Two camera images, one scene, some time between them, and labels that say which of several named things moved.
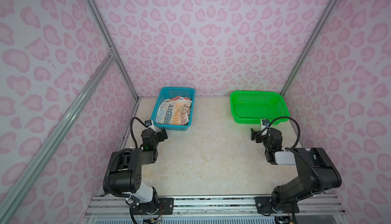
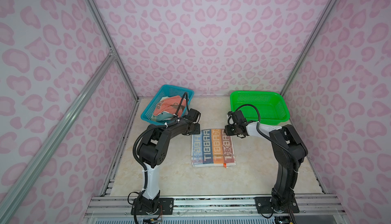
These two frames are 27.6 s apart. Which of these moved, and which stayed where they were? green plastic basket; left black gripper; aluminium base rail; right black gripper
Moved: right black gripper; left black gripper
Stayed: green plastic basket; aluminium base rail
